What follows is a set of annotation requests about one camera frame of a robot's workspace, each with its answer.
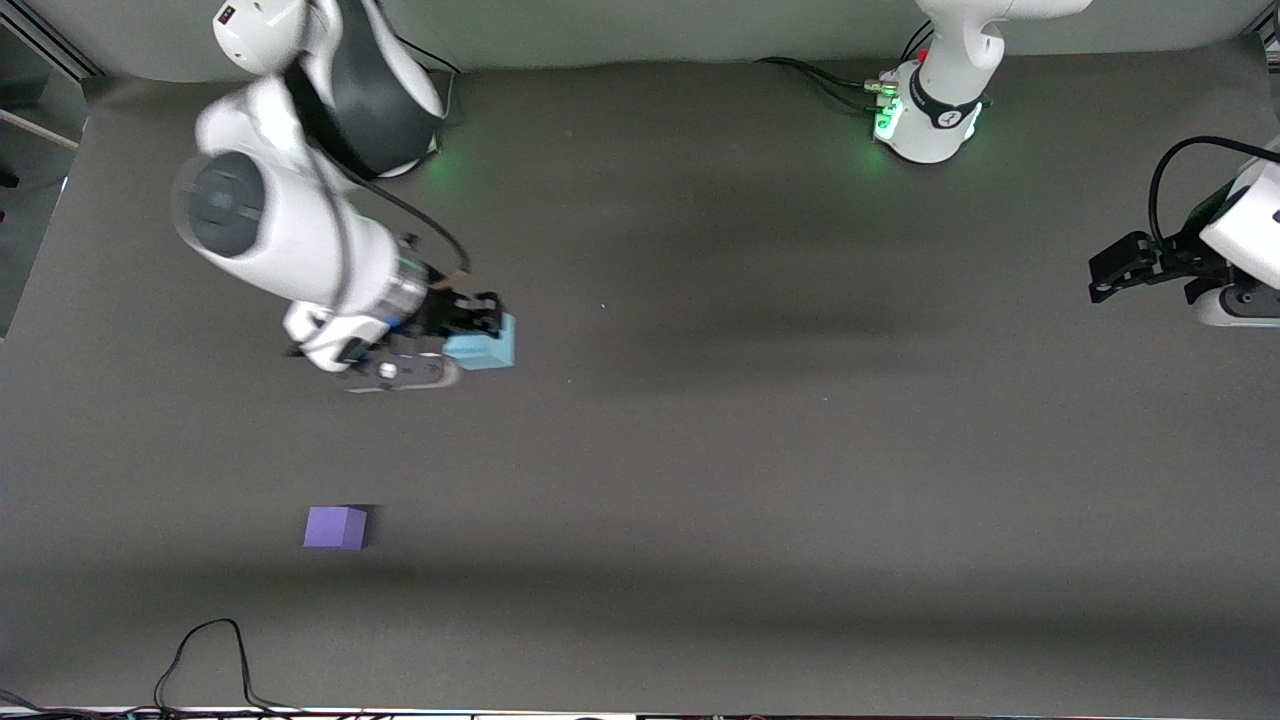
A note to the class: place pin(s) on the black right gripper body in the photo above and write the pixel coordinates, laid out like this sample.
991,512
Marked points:
446,310

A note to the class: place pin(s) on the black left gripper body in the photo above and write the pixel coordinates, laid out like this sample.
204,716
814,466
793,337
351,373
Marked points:
1178,259

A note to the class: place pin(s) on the light blue foam block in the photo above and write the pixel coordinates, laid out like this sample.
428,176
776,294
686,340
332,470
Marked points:
490,350

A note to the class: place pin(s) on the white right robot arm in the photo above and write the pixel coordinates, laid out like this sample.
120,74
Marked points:
290,230

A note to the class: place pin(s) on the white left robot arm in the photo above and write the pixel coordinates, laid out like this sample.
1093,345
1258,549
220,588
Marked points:
940,110

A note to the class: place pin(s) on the purple foam block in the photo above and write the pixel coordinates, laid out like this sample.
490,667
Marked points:
335,528

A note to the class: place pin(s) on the dark grey table mat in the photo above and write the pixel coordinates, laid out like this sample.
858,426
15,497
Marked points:
800,500

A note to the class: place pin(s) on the aluminium frame rail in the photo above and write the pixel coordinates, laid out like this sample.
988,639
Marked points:
55,40

